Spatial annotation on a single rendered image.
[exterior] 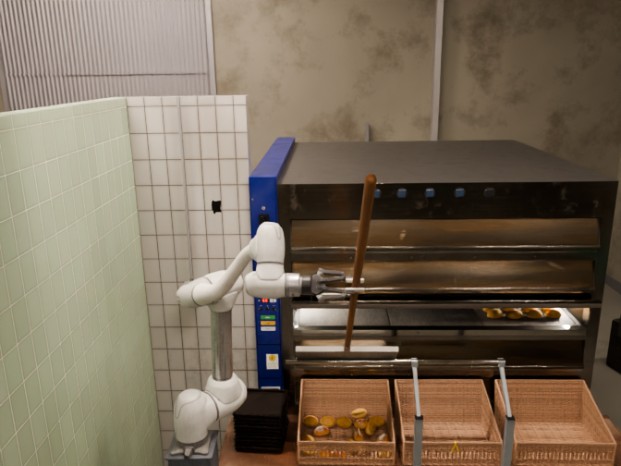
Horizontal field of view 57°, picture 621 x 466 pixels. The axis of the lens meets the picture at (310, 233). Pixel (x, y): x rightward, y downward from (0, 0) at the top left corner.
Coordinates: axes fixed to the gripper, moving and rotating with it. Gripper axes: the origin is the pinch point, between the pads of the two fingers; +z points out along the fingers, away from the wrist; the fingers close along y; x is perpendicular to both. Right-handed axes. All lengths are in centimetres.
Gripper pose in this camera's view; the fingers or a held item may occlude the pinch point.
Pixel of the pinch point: (355, 285)
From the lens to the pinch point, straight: 216.6
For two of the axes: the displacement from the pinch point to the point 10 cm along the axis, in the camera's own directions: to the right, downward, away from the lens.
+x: -0.2, -4.2, -9.1
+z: 10.0, 0.0, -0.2
